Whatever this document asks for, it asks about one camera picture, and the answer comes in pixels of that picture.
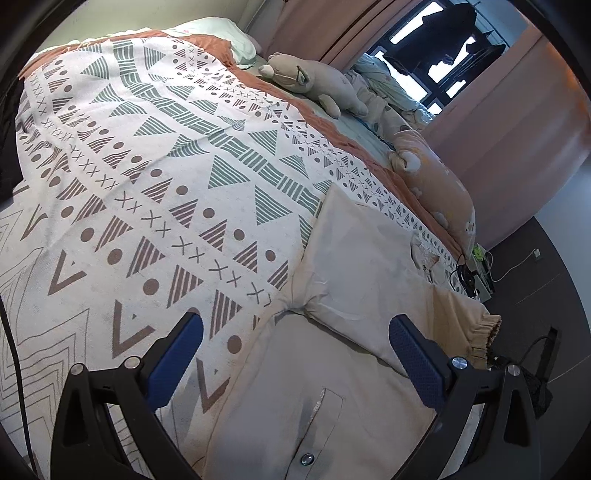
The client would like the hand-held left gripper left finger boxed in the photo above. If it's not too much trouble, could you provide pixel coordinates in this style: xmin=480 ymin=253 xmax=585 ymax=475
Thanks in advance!
xmin=51 ymin=311 xmax=204 ymax=480

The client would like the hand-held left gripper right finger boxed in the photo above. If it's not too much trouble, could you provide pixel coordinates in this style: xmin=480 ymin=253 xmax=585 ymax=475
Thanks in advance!
xmin=389 ymin=314 xmax=543 ymax=480

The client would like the beige jacket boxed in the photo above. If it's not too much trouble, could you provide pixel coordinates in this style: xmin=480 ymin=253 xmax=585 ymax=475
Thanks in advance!
xmin=203 ymin=185 xmax=502 ymax=480

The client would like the power strip with green plug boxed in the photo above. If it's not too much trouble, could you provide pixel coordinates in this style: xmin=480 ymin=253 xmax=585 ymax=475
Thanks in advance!
xmin=466 ymin=258 xmax=495 ymax=298

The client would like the peach printed pillow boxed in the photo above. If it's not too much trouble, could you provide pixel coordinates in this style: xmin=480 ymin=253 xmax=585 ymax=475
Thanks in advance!
xmin=390 ymin=129 xmax=476 ymax=252

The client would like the geometric patterned blanket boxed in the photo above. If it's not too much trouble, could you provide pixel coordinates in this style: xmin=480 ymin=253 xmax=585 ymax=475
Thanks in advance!
xmin=0 ymin=30 xmax=467 ymax=480

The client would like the pink curtain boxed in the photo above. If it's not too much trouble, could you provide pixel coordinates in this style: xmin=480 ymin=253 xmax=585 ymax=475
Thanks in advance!
xmin=252 ymin=0 xmax=430 ymax=75
xmin=422 ymin=25 xmax=591 ymax=250

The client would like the dark cloth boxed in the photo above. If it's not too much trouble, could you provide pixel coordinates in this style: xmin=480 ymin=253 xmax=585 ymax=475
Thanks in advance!
xmin=0 ymin=78 xmax=28 ymax=204

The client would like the pile of light bedding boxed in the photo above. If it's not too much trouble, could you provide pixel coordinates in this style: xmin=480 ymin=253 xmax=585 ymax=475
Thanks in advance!
xmin=344 ymin=53 xmax=435 ymax=139

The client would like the grey plush toy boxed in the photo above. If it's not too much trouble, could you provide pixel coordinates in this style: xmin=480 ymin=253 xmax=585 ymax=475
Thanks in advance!
xmin=257 ymin=53 xmax=370 ymax=117

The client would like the white pillow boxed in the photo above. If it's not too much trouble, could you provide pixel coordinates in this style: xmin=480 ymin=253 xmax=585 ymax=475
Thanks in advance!
xmin=161 ymin=17 xmax=259 ymax=70

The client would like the black hanging garment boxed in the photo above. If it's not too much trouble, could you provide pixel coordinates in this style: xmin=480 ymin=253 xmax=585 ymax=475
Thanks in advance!
xmin=385 ymin=2 xmax=478 ymax=77

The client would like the black cable with connector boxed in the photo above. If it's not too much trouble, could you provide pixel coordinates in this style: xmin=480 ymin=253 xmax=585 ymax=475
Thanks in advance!
xmin=448 ymin=251 xmax=485 ymax=296

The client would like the white charging cable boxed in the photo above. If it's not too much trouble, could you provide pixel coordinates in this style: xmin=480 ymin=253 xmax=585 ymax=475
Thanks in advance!
xmin=489 ymin=251 xmax=539 ymax=283

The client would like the thin black cable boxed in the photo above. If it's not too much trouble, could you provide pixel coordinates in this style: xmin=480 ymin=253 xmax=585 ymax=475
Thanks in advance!
xmin=0 ymin=295 xmax=40 ymax=476

